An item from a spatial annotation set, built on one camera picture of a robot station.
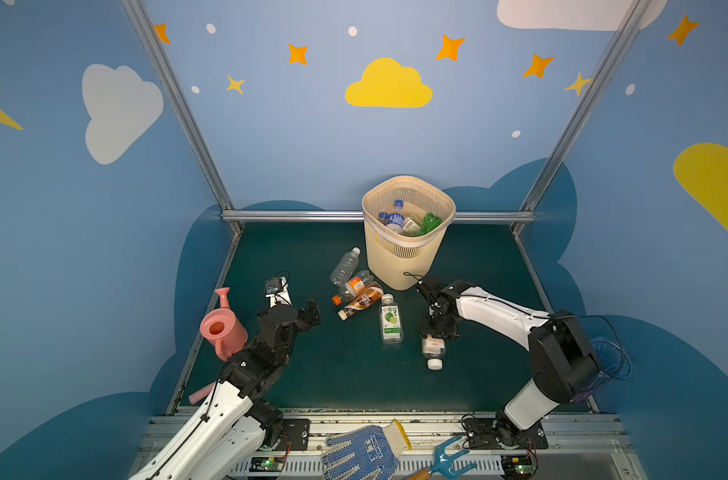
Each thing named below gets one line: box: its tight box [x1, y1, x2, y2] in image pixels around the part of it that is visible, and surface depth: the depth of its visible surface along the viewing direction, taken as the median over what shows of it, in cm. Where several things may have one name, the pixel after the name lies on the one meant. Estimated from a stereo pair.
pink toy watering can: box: [199, 287, 248, 362], surface depth 82 cm
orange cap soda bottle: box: [332, 270, 374, 306], surface depth 100 cm
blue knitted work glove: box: [322, 419, 412, 480], surface depth 73 cm
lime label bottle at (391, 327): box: [379, 293, 403, 346], surface depth 93 cm
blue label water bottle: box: [386, 213, 405, 233], surface depth 97 cm
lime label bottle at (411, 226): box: [402, 215, 423, 237], surface depth 100 cm
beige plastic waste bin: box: [362, 176, 457, 291], surface depth 97 cm
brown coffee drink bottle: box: [338, 282, 384, 321], surface depth 97 cm
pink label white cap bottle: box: [422, 335, 446, 371], surface depth 86 cm
